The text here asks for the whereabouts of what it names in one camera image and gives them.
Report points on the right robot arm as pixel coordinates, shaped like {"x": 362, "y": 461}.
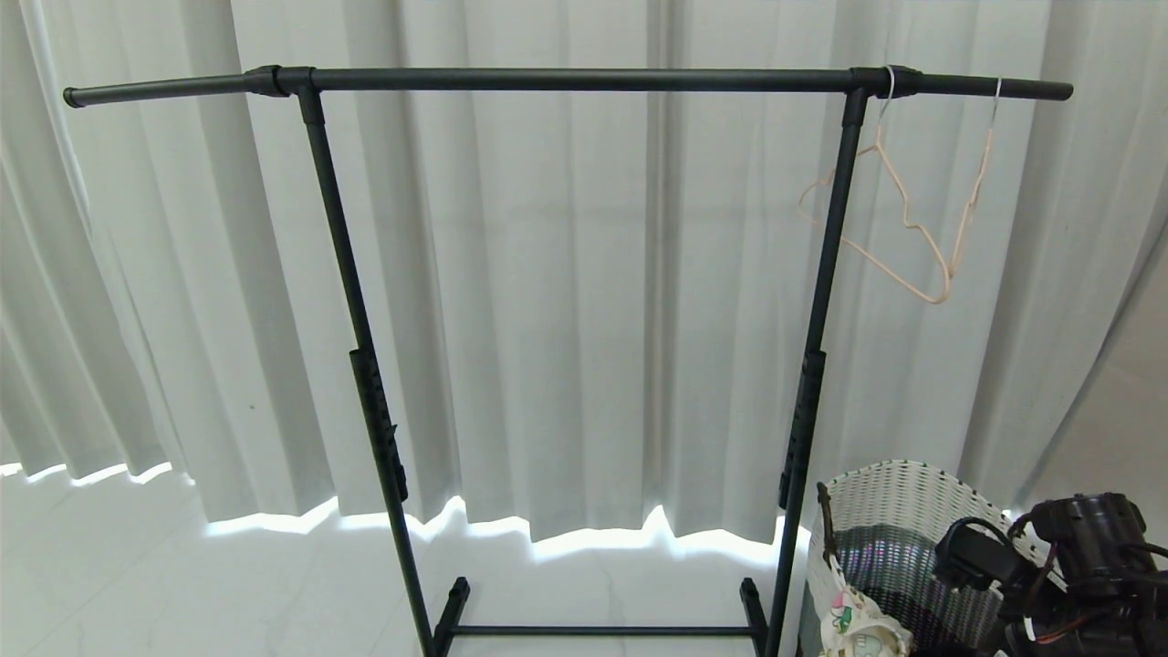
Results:
{"x": 1090, "y": 538}

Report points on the white curtain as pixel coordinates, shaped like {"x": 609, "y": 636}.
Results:
{"x": 547, "y": 319}

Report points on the cream printed garment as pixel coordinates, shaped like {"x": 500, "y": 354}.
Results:
{"x": 853, "y": 625}

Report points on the black clothes rack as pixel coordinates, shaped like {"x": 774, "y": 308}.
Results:
{"x": 584, "y": 79}

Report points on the pink clothes hanger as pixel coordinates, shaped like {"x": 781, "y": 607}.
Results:
{"x": 975, "y": 193}
{"x": 879, "y": 144}

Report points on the white laundry basket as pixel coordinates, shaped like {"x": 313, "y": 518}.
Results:
{"x": 912, "y": 497}

